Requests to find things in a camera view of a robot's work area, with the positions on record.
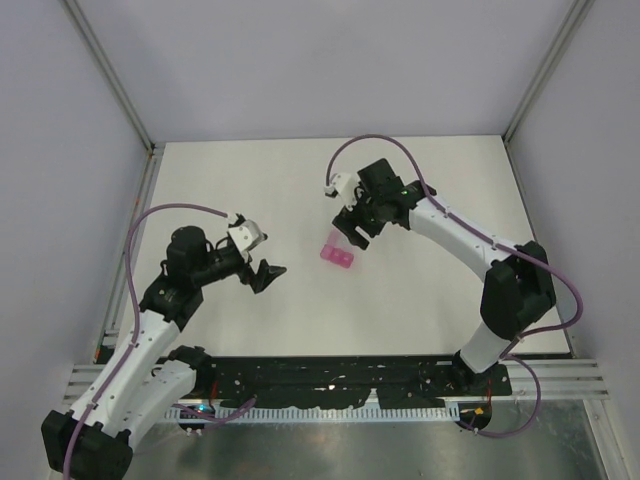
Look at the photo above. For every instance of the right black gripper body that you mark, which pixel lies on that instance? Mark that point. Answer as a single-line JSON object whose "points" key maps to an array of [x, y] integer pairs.
{"points": [[367, 213]]}

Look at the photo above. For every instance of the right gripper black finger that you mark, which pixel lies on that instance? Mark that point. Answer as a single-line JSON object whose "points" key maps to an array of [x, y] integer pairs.
{"points": [[357, 235], [343, 223]]}

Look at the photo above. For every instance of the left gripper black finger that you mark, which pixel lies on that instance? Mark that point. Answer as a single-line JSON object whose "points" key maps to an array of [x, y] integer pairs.
{"points": [[257, 237], [265, 276]]}

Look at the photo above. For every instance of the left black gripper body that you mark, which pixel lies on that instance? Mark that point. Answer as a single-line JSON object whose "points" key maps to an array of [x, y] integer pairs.
{"points": [[235, 264]]}

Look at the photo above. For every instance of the pink weekly pill organizer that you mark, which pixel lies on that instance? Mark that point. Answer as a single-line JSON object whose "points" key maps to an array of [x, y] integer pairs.
{"points": [[337, 250]]}

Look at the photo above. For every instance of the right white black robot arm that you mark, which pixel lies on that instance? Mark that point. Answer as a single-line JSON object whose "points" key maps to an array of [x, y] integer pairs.
{"points": [[516, 293]]}

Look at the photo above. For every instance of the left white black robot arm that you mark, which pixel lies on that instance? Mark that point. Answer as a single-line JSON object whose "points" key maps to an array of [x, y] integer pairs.
{"points": [[97, 437]]}

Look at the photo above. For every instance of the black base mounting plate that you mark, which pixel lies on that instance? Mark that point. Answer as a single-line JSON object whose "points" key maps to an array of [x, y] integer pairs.
{"points": [[341, 382]]}

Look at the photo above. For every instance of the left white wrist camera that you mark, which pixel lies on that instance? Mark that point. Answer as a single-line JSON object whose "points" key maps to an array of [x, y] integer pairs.
{"points": [[238, 232]]}

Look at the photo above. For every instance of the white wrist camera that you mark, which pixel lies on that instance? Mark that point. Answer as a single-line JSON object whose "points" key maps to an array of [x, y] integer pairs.
{"points": [[238, 232], [343, 186]]}

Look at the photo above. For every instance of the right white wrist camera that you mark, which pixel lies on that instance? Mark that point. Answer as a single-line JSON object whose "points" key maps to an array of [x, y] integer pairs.
{"points": [[343, 186]]}

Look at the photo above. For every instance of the left side aluminium rail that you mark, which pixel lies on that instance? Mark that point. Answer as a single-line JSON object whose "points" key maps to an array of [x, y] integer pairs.
{"points": [[119, 296]]}

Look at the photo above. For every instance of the left aluminium corner post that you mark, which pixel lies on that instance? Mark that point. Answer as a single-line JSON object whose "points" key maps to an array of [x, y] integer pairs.
{"points": [[99, 55]]}

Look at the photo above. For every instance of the aluminium corner post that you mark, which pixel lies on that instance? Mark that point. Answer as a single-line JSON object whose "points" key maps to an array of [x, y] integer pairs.
{"points": [[99, 55], [560, 43]]}

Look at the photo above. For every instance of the white slotted cable duct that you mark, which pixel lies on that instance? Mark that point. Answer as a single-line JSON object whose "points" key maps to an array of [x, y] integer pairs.
{"points": [[369, 413]]}

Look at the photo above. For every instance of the aluminium frame rail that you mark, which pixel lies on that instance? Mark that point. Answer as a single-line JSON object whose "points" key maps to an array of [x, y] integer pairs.
{"points": [[560, 379]]}

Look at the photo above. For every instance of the right aluminium corner post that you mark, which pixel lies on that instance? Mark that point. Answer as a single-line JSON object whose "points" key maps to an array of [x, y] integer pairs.
{"points": [[560, 43]]}

